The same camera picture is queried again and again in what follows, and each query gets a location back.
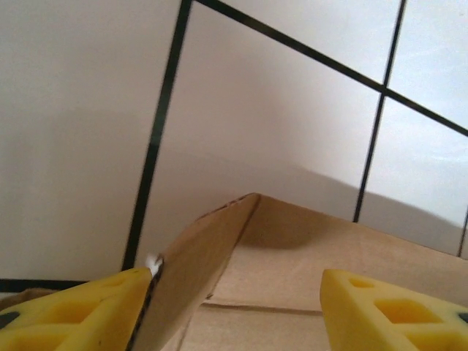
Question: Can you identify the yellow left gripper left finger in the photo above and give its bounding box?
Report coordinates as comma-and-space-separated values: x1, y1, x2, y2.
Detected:
0, 268, 153, 351

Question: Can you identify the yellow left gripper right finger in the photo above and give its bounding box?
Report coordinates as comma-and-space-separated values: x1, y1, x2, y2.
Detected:
320, 268, 468, 351

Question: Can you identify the brown cardboard box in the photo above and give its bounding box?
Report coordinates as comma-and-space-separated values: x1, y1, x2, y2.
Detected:
0, 192, 468, 351

